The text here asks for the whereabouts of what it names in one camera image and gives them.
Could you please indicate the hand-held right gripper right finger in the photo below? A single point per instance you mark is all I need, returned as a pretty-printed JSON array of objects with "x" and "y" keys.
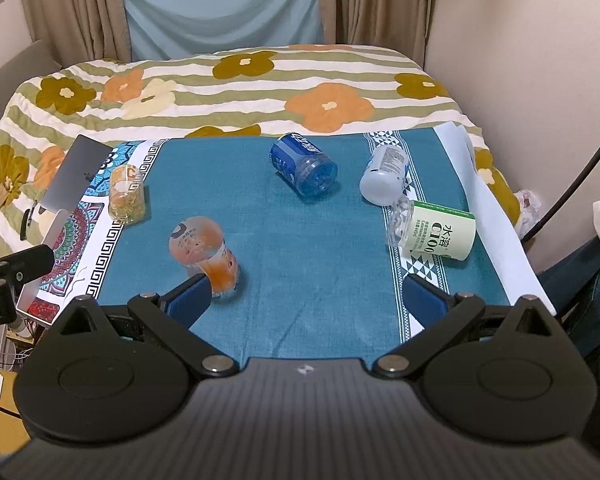
[{"x": 422, "y": 302}]

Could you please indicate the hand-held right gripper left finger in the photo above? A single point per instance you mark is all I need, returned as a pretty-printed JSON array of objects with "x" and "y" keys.
[{"x": 189, "y": 302}]

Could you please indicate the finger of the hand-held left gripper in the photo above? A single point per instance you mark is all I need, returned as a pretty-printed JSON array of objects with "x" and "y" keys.
[{"x": 25, "y": 260}]

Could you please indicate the orange label clear plastic cup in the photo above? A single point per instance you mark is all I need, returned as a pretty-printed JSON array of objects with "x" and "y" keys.
[{"x": 202, "y": 255}]

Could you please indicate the green label clear plastic cup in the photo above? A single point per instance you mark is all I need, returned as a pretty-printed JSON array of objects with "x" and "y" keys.
[{"x": 437, "y": 230}]

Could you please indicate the yellow label clear plastic cup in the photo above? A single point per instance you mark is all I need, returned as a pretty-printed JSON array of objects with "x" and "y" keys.
[{"x": 126, "y": 194}]

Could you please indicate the white label clear plastic cup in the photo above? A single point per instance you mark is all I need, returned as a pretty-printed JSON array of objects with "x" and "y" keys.
[{"x": 384, "y": 175}]

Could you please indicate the blue label clear plastic cup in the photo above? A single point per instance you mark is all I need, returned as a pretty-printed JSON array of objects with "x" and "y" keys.
[{"x": 302, "y": 162}]

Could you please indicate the black pen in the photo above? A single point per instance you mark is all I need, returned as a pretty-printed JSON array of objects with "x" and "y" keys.
[{"x": 26, "y": 222}]

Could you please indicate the silver laptop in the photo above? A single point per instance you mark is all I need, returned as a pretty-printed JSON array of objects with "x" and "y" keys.
[{"x": 77, "y": 170}]

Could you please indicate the cardboard box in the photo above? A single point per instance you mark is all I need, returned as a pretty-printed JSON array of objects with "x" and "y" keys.
[{"x": 0, "y": 420}]

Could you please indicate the teal patterned tablecloth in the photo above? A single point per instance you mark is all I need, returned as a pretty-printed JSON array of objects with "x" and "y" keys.
[{"x": 305, "y": 260}]

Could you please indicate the white plastic bag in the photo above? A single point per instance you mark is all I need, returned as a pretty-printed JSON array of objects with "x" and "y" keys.
[{"x": 527, "y": 205}]

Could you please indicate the dark cloth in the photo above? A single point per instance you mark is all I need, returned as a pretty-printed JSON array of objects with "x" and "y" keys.
[{"x": 585, "y": 300}]

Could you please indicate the grey sofa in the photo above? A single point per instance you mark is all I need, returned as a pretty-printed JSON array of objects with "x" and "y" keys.
[{"x": 5, "y": 85}]

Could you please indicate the floral striped blanket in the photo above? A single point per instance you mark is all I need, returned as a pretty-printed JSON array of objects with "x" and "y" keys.
[{"x": 205, "y": 95}]

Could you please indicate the beige curtain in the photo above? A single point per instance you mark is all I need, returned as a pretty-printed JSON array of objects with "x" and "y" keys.
[
  {"x": 380, "y": 0},
  {"x": 70, "y": 5}
]

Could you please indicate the light blue curtain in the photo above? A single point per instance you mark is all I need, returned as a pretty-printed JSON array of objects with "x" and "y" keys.
[{"x": 220, "y": 5}]

